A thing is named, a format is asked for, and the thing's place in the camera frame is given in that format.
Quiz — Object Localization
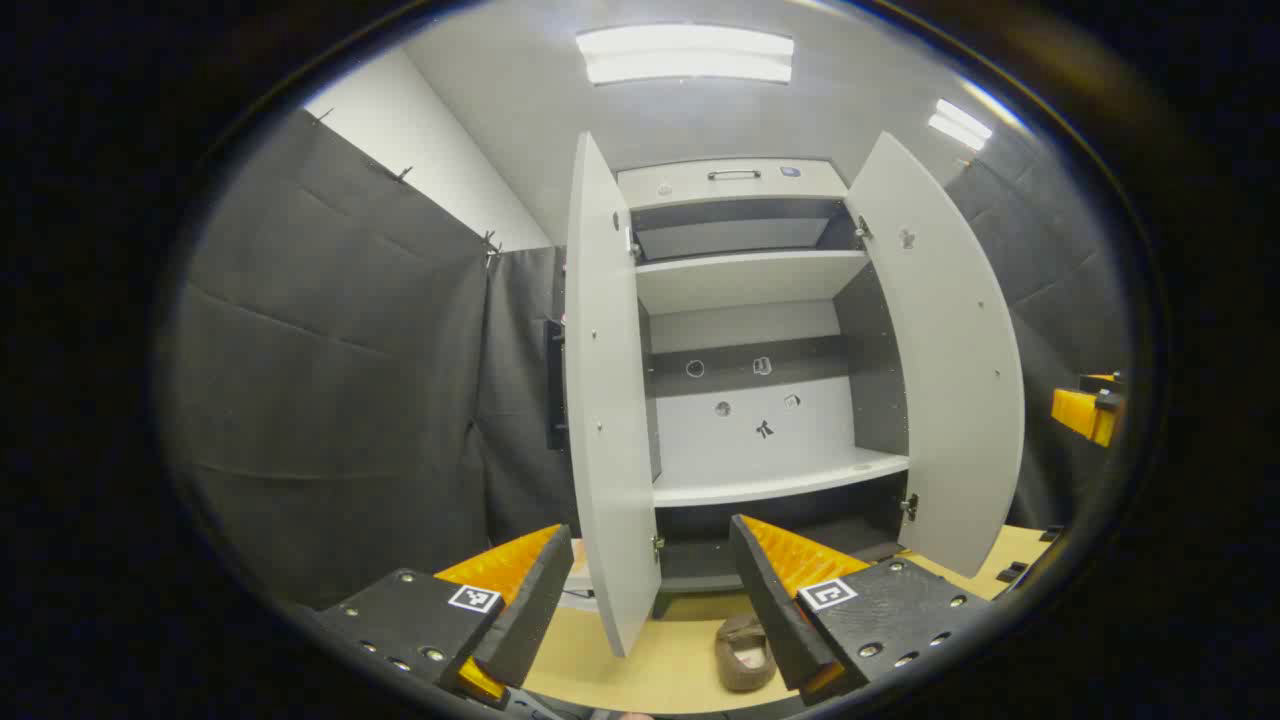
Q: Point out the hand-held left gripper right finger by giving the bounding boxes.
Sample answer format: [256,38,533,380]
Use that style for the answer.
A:
[728,513,994,706]

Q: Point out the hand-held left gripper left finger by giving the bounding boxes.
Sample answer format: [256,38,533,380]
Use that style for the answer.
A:
[312,522,576,711]

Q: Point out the brown fuzzy shoe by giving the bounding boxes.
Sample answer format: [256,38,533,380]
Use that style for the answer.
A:
[714,613,777,693]

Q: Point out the grey cabinet door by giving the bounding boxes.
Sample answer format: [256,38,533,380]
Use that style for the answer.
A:
[845,130,1027,580]
[563,130,663,659]

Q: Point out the grey shoe cabinet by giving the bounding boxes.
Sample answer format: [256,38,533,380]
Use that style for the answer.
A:
[615,157,913,619]

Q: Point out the stack of books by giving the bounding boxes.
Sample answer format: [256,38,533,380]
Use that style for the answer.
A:
[562,540,601,613]

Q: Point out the narrow ceiling light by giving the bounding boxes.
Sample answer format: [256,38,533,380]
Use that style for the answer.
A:
[927,97,994,152]

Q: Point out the black backdrop cloth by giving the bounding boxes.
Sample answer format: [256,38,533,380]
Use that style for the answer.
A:
[160,105,1136,613]

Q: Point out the large ceiling light panel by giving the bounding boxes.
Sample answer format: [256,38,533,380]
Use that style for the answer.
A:
[576,24,795,87]

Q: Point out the black left door handle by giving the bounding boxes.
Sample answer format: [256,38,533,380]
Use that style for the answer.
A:
[544,317,569,452]

